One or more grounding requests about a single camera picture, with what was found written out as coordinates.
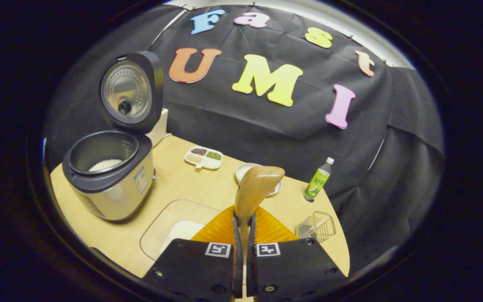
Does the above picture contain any clear plastic tray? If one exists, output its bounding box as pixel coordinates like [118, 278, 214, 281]
[139, 199, 226, 263]

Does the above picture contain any white divided bean dish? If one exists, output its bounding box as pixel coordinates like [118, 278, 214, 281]
[184, 146, 224, 171]

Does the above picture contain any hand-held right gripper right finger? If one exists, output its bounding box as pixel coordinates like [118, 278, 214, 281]
[246, 206, 350, 299]

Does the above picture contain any white round plate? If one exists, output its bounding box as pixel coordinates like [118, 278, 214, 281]
[235, 162, 283, 197]

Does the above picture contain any white rice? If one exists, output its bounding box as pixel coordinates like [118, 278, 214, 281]
[88, 158, 123, 173]

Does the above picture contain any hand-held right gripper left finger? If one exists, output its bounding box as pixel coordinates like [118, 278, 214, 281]
[142, 206, 244, 301]

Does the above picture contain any black silver rice cooker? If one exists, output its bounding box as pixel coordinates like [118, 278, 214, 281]
[62, 51, 165, 222]

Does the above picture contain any green label drink bottle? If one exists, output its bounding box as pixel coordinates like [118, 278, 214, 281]
[303, 157, 335, 203]

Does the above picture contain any wooden spoon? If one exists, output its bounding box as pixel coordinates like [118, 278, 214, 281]
[234, 165, 286, 254]

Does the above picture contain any black backdrop cloth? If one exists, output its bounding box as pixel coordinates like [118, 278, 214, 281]
[42, 4, 445, 273]

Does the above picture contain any wire chopstick holder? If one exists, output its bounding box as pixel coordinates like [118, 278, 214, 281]
[296, 211, 337, 244]

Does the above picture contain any white toaster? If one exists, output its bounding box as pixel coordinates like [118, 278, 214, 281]
[147, 108, 170, 148]

